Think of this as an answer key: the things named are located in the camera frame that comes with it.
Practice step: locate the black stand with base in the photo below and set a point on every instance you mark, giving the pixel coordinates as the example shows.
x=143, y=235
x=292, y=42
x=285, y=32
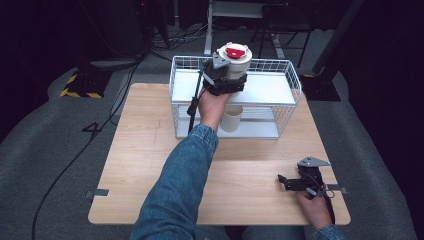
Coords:
x=321, y=88

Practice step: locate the person's right hand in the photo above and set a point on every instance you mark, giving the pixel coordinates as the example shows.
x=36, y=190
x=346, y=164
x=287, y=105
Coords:
x=315, y=210

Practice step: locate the person's leg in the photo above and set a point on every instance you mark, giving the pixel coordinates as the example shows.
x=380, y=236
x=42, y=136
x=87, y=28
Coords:
x=273, y=233
x=213, y=233

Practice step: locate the person's left leg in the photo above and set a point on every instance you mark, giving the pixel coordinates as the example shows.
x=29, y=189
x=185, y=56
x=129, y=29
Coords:
x=213, y=233

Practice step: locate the black yellow striped stand base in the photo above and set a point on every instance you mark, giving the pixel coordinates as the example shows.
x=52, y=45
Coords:
x=85, y=85

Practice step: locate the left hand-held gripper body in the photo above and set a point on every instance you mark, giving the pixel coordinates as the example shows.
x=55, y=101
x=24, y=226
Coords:
x=215, y=76

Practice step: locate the white desk frame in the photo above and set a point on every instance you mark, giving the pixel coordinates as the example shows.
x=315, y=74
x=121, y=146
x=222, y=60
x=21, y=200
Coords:
x=208, y=33

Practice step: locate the person's right leg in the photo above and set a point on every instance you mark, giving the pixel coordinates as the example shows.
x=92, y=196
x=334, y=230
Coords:
x=273, y=233

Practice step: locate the grey metal table bracket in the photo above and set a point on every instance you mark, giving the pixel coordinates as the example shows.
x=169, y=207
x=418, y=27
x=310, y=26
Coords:
x=98, y=192
x=337, y=188

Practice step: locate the black chair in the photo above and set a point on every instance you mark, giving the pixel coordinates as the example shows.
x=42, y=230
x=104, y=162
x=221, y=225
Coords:
x=283, y=23

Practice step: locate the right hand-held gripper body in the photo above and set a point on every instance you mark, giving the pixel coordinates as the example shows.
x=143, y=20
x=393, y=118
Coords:
x=311, y=176

